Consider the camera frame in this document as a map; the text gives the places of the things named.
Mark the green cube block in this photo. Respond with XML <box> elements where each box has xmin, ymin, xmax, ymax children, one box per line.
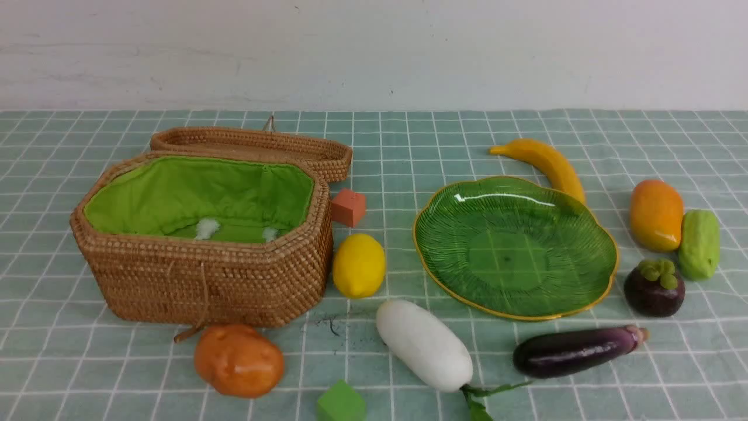
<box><xmin>316</xmin><ymin>380</ymin><xmax>366</xmax><ymax>421</ymax></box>

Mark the yellow lemon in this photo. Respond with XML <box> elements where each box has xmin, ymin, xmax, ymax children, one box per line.
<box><xmin>332</xmin><ymin>233</ymin><xmax>386</xmax><ymax>299</ymax></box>

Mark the woven wicker basket green lining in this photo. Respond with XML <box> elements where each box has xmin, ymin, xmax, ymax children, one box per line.
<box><xmin>70</xmin><ymin>151</ymin><xmax>334</xmax><ymax>343</ymax></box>

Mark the orange mango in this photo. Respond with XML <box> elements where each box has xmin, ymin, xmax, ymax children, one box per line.
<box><xmin>629</xmin><ymin>179</ymin><xmax>684</xmax><ymax>253</ymax></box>

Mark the white radish with green stem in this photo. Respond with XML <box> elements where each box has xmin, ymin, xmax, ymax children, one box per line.
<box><xmin>376</xmin><ymin>299</ymin><xmax>529</xmax><ymax>420</ymax></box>

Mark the woven wicker basket lid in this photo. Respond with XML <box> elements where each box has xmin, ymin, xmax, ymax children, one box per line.
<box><xmin>150</xmin><ymin>117</ymin><xmax>353</xmax><ymax>183</ymax></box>

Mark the orange-brown potato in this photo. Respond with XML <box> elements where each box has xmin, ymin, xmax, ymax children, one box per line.
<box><xmin>194</xmin><ymin>323</ymin><xmax>284</xmax><ymax>399</ymax></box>

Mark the yellow banana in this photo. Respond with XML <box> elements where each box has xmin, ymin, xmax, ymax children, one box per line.
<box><xmin>488</xmin><ymin>138</ymin><xmax>587</xmax><ymax>203</ymax></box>

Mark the dark purple mangosteen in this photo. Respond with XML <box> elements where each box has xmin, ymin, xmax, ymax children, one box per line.
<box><xmin>624</xmin><ymin>258</ymin><xmax>685</xmax><ymax>318</ymax></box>

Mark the light green cucumber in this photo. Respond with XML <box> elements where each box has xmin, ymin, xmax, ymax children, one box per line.
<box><xmin>678</xmin><ymin>209</ymin><xmax>721</xmax><ymax>281</ymax></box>

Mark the orange-red cube block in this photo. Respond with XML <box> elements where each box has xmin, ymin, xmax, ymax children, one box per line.
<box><xmin>331</xmin><ymin>188</ymin><xmax>366</xmax><ymax>227</ymax></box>

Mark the purple eggplant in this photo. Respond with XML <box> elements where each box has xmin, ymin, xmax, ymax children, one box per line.
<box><xmin>512</xmin><ymin>325</ymin><xmax>650</xmax><ymax>379</ymax></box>

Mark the green leaf-shaped glass plate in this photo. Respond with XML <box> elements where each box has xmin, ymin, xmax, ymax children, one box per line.
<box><xmin>412</xmin><ymin>176</ymin><xmax>620</xmax><ymax>322</ymax></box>

